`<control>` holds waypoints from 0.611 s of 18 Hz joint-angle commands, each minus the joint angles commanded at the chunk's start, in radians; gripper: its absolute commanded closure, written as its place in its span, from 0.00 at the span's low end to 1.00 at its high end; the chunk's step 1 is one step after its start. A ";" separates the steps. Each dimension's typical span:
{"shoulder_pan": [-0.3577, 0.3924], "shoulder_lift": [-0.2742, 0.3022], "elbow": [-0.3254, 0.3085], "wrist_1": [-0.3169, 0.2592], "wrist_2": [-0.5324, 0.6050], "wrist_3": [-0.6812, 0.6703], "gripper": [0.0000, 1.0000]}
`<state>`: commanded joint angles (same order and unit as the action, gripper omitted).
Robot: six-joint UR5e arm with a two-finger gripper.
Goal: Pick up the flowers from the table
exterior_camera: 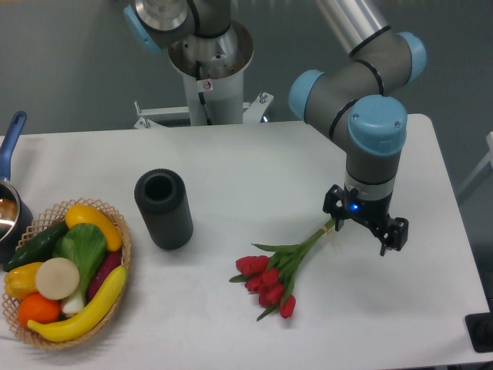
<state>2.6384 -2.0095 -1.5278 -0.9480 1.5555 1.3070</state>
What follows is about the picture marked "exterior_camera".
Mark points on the blue handled saucepan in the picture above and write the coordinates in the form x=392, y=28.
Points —
x=15, y=214

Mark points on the white furniture frame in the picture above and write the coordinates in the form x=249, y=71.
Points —
x=477, y=176

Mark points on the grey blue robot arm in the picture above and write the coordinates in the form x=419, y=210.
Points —
x=352, y=108

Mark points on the green cucumber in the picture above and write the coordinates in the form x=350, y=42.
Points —
x=39, y=248

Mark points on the beige round disc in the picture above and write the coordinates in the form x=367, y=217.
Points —
x=57, y=278

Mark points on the yellow banana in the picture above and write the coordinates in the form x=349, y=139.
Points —
x=83, y=322

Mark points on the red tulip bouquet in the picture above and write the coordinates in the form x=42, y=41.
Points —
x=272, y=275

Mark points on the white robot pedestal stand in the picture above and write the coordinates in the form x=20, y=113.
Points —
x=212, y=72

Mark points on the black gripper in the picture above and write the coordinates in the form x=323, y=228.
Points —
x=368, y=205

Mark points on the green bok choy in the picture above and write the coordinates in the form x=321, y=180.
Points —
x=85, y=246

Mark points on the yellow squash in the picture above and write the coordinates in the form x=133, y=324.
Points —
x=85, y=214

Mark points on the black device at table edge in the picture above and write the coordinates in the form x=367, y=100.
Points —
x=479, y=328

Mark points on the purple sweet potato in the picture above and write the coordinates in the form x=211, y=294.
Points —
x=111, y=261

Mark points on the dark grey ribbed vase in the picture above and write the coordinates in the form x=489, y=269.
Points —
x=161, y=197

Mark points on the orange fruit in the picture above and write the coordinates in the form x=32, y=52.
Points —
x=38, y=308

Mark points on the yellow bell pepper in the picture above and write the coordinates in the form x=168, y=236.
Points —
x=20, y=282

